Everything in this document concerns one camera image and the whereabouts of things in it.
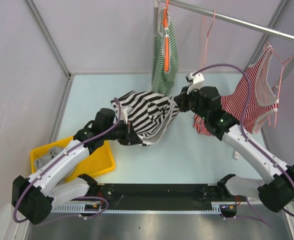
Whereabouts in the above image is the pink hanger under red top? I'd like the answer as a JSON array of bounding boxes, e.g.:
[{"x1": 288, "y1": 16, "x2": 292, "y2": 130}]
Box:
[{"x1": 268, "y1": 33, "x2": 294, "y2": 127}]

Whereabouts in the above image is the orange plastic hanger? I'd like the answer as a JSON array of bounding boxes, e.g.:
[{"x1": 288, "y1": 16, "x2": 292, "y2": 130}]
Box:
[{"x1": 162, "y1": 0, "x2": 170, "y2": 73}]

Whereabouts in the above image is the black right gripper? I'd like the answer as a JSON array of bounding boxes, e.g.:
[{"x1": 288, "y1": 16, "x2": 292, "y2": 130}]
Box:
[{"x1": 173, "y1": 84, "x2": 209, "y2": 121}]

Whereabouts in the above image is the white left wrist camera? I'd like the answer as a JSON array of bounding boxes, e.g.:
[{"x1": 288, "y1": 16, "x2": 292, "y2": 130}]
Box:
[{"x1": 121, "y1": 105, "x2": 133, "y2": 124}]

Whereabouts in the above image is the white slotted cable duct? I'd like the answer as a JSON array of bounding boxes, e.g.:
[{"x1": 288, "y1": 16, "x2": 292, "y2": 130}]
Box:
[{"x1": 51, "y1": 200, "x2": 238, "y2": 215}]

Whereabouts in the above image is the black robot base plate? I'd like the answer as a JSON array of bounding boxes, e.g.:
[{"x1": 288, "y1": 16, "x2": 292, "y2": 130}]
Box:
[{"x1": 85, "y1": 183, "x2": 243, "y2": 206}]

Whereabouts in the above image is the black white striped tank top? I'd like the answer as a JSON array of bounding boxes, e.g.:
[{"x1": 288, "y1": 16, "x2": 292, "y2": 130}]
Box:
[{"x1": 110, "y1": 90, "x2": 180, "y2": 147}]

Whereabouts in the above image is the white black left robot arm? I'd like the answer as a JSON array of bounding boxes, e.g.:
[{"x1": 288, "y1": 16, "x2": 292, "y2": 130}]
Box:
[{"x1": 11, "y1": 107, "x2": 142, "y2": 225}]

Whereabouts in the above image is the green white striped tank top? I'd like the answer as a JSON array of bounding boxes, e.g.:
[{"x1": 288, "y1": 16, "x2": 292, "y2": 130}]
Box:
[{"x1": 151, "y1": 7, "x2": 179, "y2": 96}]

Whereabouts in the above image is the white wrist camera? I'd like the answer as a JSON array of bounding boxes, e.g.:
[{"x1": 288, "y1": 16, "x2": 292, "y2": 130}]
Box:
[
  {"x1": 186, "y1": 72, "x2": 205, "y2": 94},
  {"x1": 121, "y1": 105, "x2": 133, "y2": 124}
]

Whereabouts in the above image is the red white striped tank top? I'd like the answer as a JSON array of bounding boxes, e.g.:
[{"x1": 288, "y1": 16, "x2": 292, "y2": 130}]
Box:
[{"x1": 192, "y1": 44, "x2": 280, "y2": 137}]

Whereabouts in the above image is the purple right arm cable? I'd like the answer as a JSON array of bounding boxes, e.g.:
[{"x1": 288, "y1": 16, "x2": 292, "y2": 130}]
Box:
[{"x1": 195, "y1": 63, "x2": 294, "y2": 227}]

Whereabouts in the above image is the metal clothes rail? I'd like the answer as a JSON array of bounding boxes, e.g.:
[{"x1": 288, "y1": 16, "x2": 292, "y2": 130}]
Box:
[{"x1": 168, "y1": 0, "x2": 294, "y2": 42}]

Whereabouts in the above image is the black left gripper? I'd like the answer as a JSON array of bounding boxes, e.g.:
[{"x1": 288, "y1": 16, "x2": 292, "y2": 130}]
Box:
[{"x1": 103, "y1": 120, "x2": 143, "y2": 146}]

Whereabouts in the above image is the grey cloth garment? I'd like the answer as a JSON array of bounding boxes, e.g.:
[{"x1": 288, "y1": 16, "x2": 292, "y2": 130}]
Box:
[{"x1": 33, "y1": 146, "x2": 63, "y2": 171}]

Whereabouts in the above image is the yellow plastic bin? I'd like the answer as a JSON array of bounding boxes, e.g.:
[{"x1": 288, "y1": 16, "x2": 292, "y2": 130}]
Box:
[{"x1": 30, "y1": 136, "x2": 116, "y2": 183}]

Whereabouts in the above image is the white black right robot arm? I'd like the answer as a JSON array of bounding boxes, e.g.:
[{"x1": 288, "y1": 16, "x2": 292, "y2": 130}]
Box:
[{"x1": 174, "y1": 86, "x2": 294, "y2": 213}]

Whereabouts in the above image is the pink wire hanger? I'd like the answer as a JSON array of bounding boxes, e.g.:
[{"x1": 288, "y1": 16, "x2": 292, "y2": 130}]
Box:
[{"x1": 200, "y1": 9, "x2": 216, "y2": 68}]

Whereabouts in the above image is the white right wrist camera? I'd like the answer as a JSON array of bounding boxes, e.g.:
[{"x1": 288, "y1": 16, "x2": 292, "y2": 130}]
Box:
[{"x1": 186, "y1": 72, "x2": 205, "y2": 94}]

